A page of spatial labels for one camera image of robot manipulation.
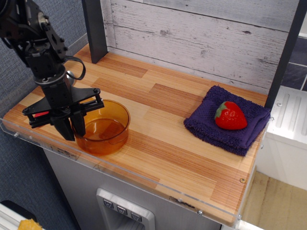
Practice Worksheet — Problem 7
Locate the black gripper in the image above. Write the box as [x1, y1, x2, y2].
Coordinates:
[23, 66, 104, 141]

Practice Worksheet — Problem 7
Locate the dark grey post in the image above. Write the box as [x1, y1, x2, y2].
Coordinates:
[82, 0, 108, 64]
[264, 0, 307, 110]

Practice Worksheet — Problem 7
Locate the black cable loop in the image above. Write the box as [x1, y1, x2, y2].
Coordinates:
[64, 56, 86, 81]

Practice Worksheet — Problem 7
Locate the grey toy fridge dispenser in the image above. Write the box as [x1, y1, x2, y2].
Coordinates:
[96, 188, 155, 230]

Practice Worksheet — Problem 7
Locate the dark grey left post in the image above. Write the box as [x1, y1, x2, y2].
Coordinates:
[82, 0, 108, 64]

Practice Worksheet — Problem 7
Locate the orange transparent plastic pot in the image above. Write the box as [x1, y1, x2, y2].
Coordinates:
[75, 100, 130, 156]

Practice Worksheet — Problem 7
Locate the dark grey right post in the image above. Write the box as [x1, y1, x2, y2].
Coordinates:
[264, 0, 307, 110]

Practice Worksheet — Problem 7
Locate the white toy sink unit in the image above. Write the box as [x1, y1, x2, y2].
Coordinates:
[256, 86, 307, 190]

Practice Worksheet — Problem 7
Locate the clear acrylic table guard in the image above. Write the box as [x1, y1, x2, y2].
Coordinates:
[1, 119, 246, 227]

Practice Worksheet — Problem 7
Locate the yellow object at corner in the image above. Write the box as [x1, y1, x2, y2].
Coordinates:
[17, 219, 43, 230]

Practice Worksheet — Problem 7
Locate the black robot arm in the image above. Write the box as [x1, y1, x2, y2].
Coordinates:
[0, 0, 104, 141]

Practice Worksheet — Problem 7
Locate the red toy strawberry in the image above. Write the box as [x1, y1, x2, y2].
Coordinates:
[214, 101, 248, 130]

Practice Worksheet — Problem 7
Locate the purple folded towel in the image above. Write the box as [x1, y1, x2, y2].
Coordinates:
[184, 86, 271, 156]

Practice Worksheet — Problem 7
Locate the red handled metal spoon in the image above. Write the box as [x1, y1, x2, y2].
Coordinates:
[34, 71, 75, 118]

